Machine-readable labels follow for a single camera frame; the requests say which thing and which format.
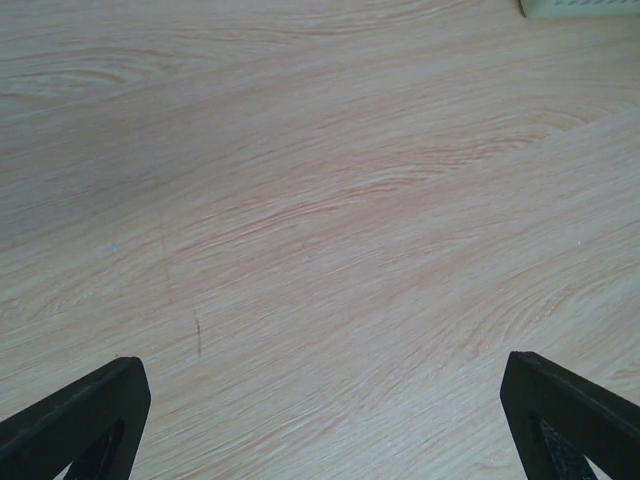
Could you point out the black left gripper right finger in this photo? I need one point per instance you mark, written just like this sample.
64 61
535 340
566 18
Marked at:
562 423

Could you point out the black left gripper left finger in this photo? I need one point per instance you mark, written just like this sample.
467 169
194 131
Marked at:
90 429

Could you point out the green plastic basket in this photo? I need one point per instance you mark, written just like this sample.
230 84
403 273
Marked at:
578 8

